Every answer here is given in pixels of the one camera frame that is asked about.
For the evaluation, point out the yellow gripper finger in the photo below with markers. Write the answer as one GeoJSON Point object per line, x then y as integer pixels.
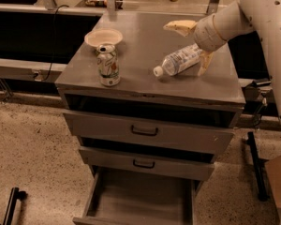
{"type": "Point", "coordinates": [182, 27]}
{"type": "Point", "coordinates": [205, 60]}

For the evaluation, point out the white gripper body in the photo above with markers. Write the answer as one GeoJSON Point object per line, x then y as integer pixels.
{"type": "Point", "coordinates": [206, 34]}

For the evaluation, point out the clear plastic water bottle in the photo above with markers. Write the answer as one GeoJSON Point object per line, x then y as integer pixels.
{"type": "Point", "coordinates": [176, 62]}

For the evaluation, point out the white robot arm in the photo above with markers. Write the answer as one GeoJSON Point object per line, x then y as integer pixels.
{"type": "Point", "coordinates": [239, 18]}

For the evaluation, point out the grey top drawer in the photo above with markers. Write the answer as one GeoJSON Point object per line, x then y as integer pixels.
{"type": "Point", "coordinates": [182, 128]}

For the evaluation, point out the grey drawer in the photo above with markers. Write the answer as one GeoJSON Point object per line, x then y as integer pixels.
{"type": "Point", "coordinates": [168, 162]}
{"type": "Point", "coordinates": [121, 197]}
{"type": "Point", "coordinates": [182, 128]}

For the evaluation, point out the grey drawer cabinet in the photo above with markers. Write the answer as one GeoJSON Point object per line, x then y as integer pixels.
{"type": "Point", "coordinates": [144, 46]}

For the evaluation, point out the grey middle drawer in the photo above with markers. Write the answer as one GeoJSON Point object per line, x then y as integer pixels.
{"type": "Point", "coordinates": [168, 162]}

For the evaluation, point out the grey bottom drawer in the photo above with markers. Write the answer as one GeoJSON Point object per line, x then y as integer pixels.
{"type": "Point", "coordinates": [121, 197]}

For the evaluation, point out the black power adapter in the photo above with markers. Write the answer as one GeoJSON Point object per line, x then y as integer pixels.
{"type": "Point", "coordinates": [261, 82]}

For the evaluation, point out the white green soda can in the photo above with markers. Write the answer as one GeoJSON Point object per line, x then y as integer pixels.
{"type": "Point", "coordinates": [107, 63]}

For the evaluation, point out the white paper bowl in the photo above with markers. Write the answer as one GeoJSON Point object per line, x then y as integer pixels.
{"type": "Point", "coordinates": [103, 36]}

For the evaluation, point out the brown cardboard box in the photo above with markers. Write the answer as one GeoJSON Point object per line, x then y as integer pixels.
{"type": "Point", "coordinates": [273, 170]}

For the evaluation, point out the black metal leg left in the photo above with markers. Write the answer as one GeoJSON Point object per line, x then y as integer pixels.
{"type": "Point", "coordinates": [15, 195]}

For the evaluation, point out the black top drawer handle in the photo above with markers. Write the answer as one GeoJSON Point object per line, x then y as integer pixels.
{"type": "Point", "coordinates": [144, 131]}

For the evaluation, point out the black drawer handle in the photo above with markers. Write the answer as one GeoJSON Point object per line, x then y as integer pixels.
{"type": "Point", "coordinates": [144, 131]}
{"type": "Point", "coordinates": [143, 165]}

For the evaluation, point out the black middle drawer handle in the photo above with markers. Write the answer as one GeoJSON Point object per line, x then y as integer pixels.
{"type": "Point", "coordinates": [143, 165]}

